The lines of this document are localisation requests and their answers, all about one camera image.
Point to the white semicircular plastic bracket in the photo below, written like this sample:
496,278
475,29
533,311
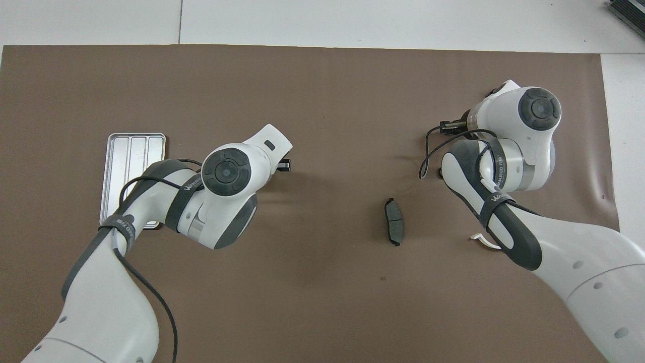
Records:
488,244

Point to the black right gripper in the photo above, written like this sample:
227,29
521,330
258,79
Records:
461,127

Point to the silver metal tray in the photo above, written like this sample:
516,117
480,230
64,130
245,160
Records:
126,156

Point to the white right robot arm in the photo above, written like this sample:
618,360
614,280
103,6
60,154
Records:
579,262

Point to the long grey brake pad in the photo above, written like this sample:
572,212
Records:
393,222

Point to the brown paper table mat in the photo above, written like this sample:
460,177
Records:
327,101

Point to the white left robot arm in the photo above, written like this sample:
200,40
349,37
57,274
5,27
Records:
101,302

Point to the dark ribbed device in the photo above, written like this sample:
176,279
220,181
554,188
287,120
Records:
629,12

